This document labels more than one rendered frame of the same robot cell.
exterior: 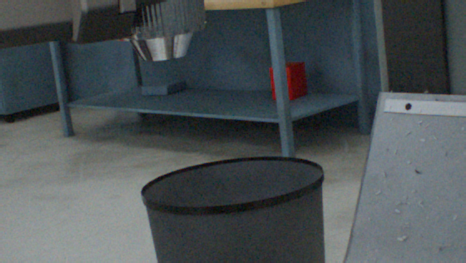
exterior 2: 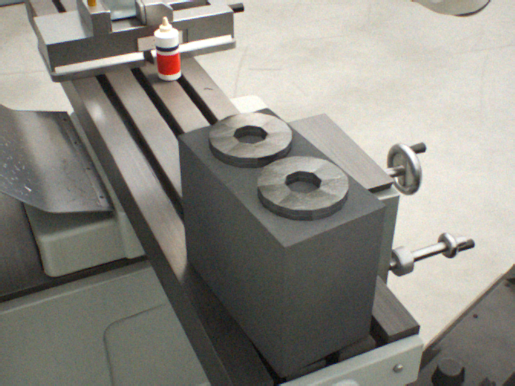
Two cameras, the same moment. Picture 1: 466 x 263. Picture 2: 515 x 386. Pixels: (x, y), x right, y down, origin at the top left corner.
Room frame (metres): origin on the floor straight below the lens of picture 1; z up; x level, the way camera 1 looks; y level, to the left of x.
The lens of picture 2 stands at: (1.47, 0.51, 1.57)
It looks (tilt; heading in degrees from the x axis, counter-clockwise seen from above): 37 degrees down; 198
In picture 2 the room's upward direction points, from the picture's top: straight up
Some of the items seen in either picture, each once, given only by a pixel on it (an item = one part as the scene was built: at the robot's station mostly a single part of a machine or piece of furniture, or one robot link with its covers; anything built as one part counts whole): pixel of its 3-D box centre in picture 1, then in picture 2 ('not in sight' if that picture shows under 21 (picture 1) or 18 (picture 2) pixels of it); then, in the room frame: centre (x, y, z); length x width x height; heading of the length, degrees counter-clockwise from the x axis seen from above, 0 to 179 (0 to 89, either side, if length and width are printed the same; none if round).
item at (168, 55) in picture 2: not in sight; (167, 47); (0.41, 0.01, 1.00); 0.04 x 0.04 x 0.11
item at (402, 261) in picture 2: not in sight; (431, 250); (0.24, 0.51, 0.52); 0.22 x 0.06 x 0.06; 132
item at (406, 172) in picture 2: not in sight; (389, 173); (0.16, 0.40, 0.64); 0.16 x 0.12 x 0.12; 132
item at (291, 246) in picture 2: not in sight; (273, 230); (0.87, 0.34, 1.04); 0.22 x 0.12 x 0.20; 49
